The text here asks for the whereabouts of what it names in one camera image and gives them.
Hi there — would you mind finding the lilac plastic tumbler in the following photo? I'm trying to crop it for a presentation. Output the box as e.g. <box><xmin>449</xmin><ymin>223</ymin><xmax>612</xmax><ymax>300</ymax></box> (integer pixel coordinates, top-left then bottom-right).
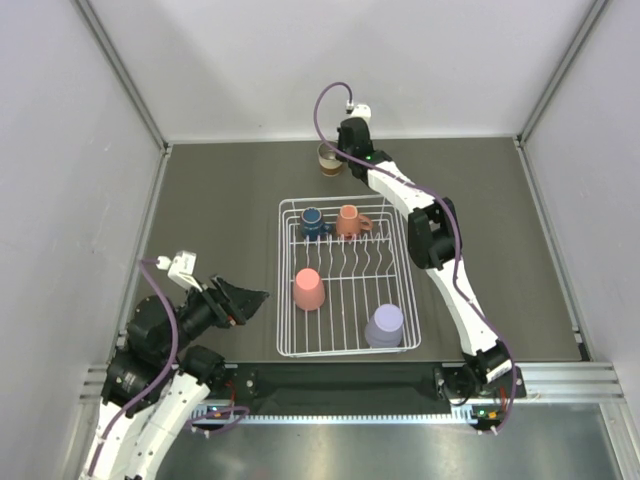
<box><xmin>365</xmin><ymin>304</ymin><xmax>404</xmax><ymax>348</ymax></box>

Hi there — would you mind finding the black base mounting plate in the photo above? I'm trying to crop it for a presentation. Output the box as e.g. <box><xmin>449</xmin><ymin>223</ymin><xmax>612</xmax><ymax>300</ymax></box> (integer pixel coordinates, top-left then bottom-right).
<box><xmin>226</xmin><ymin>361</ymin><xmax>524</xmax><ymax>412</ymax></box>

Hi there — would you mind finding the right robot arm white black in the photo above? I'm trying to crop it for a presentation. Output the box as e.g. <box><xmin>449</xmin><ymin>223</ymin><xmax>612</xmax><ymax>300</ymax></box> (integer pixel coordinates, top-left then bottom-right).
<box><xmin>336</xmin><ymin>117</ymin><xmax>518</xmax><ymax>400</ymax></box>

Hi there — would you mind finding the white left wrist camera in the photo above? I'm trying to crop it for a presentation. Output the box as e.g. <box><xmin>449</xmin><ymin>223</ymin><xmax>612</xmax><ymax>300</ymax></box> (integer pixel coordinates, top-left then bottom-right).
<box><xmin>155</xmin><ymin>250</ymin><xmax>204</xmax><ymax>292</ymax></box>

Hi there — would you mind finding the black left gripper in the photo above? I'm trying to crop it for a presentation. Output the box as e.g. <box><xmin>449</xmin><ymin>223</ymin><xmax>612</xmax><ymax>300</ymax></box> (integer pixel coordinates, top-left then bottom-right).
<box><xmin>161</xmin><ymin>272</ymin><xmax>270</xmax><ymax>359</ymax></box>

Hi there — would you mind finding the white wire dish rack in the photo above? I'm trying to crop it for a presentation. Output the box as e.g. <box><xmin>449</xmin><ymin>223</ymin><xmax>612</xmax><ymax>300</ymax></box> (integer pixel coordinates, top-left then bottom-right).
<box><xmin>276</xmin><ymin>195</ymin><xmax>422</xmax><ymax>358</ymax></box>

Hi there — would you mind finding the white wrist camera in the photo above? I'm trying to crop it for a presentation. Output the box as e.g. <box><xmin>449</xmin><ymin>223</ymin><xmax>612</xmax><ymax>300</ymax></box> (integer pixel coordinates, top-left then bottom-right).
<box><xmin>346</xmin><ymin>101</ymin><xmax>372</xmax><ymax>123</ymax></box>
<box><xmin>155</xmin><ymin>250</ymin><xmax>204</xmax><ymax>292</ymax></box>

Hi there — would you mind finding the pink plastic tumbler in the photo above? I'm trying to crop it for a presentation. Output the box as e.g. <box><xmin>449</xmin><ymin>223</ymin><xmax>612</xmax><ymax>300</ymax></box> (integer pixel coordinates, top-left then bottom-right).
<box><xmin>293</xmin><ymin>268</ymin><xmax>326</xmax><ymax>311</ymax></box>

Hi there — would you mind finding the glass cup with brown band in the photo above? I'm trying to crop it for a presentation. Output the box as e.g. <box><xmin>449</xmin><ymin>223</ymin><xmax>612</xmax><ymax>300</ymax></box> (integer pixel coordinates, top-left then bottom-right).
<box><xmin>317</xmin><ymin>143</ymin><xmax>344</xmax><ymax>177</ymax></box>

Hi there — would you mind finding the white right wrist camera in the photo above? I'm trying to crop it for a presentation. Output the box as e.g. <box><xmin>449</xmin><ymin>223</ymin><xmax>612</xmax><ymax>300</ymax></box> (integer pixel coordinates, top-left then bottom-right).
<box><xmin>346</xmin><ymin>101</ymin><xmax>372</xmax><ymax>123</ymax></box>

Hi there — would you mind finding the terracotta ceramic mug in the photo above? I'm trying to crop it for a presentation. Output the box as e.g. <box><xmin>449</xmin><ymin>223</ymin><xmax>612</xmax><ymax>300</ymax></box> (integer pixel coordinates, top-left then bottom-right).
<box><xmin>335</xmin><ymin>204</ymin><xmax>374</xmax><ymax>240</ymax></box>

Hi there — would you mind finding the dark blue ceramic mug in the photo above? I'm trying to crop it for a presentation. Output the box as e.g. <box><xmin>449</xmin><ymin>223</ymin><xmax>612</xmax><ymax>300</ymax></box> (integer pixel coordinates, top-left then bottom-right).
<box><xmin>299</xmin><ymin>207</ymin><xmax>333</xmax><ymax>242</ymax></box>

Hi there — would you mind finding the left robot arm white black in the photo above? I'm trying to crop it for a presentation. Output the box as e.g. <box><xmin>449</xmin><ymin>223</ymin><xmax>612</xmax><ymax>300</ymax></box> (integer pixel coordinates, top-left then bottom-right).
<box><xmin>80</xmin><ymin>275</ymin><xmax>269</xmax><ymax>479</ymax></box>

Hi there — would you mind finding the grey slotted cable duct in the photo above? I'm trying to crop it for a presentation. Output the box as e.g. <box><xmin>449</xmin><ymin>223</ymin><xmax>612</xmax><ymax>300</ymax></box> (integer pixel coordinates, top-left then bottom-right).
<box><xmin>189</xmin><ymin>402</ymin><xmax>499</xmax><ymax>426</ymax></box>

